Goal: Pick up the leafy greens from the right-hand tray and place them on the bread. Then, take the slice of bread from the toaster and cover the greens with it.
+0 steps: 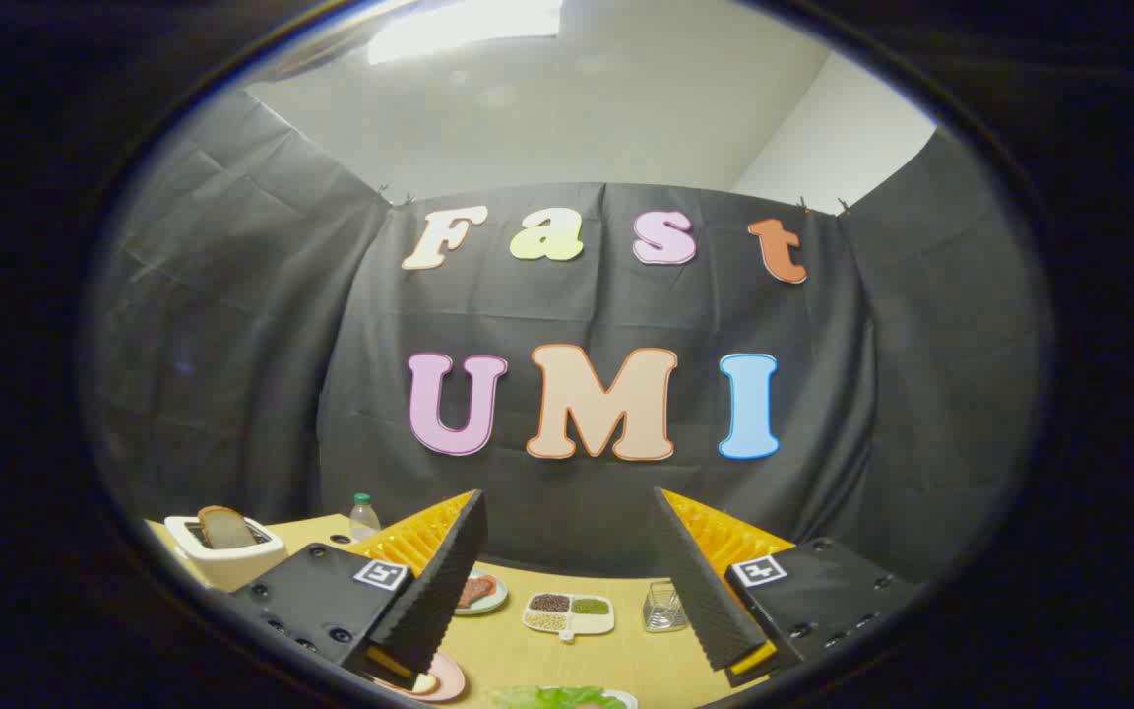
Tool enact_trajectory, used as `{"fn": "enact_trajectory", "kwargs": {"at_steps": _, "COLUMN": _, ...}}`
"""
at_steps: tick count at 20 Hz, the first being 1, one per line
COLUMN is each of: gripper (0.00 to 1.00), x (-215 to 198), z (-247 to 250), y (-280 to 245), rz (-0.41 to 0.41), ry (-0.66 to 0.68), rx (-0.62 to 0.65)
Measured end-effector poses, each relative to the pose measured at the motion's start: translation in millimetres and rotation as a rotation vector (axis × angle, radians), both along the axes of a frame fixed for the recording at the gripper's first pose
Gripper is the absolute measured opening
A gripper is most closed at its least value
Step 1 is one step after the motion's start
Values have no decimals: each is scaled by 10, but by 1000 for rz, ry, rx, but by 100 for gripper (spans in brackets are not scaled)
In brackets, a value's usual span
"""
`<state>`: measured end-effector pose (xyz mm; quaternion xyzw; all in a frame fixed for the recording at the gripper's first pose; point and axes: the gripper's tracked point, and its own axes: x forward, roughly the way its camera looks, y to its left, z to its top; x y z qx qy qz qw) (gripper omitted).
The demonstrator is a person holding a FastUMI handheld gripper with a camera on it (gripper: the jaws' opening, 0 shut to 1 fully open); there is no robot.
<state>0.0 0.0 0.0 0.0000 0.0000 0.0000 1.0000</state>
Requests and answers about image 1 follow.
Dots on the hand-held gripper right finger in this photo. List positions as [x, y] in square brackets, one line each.
[700, 591]

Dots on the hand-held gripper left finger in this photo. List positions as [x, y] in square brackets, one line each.
[439, 591]

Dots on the green lettuce leaf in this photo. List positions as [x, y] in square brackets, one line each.
[557, 698]

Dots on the white bread slice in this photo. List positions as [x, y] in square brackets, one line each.
[225, 528]

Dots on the brown meat piece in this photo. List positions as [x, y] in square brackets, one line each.
[476, 589]

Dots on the pale green oval plate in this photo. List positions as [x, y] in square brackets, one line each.
[494, 597]

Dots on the pink round plate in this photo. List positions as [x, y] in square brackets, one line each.
[447, 679]

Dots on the clear water bottle green cap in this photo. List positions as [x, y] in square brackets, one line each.
[364, 520]

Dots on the white divided dish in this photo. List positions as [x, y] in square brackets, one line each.
[595, 622]

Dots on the pile of yellow soybeans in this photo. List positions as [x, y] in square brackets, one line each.
[545, 620]

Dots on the pile of dark beans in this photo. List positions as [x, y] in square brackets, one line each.
[549, 602]

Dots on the pile of green beans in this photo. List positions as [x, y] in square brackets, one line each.
[590, 606]

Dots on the white plate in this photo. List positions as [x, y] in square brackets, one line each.
[626, 700]

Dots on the white toaster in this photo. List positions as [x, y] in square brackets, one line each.
[232, 566]

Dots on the black backdrop cloth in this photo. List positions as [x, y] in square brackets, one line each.
[331, 345]

